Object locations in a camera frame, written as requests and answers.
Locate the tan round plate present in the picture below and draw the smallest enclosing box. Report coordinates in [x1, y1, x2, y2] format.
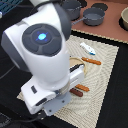
[69, 57, 87, 79]

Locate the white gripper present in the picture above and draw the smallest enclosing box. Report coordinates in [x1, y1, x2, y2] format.
[20, 63, 86, 117]

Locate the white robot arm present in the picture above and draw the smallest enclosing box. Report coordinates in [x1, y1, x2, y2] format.
[1, 0, 84, 116]

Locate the grey cooking pot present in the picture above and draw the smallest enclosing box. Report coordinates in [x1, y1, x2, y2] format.
[62, 0, 81, 20]

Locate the beige woven placemat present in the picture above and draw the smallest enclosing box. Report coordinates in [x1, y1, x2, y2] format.
[16, 34, 120, 128]

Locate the orange handled fork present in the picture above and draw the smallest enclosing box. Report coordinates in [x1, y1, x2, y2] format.
[75, 84, 90, 92]

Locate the beige bowl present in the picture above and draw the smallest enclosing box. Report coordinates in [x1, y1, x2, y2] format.
[121, 7, 128, 30]

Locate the brown sausage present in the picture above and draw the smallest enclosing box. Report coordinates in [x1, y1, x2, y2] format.
[70, 88, 83, 97]

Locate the grey frying pan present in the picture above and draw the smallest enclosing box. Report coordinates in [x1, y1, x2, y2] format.
[73, 7, 105, 26]

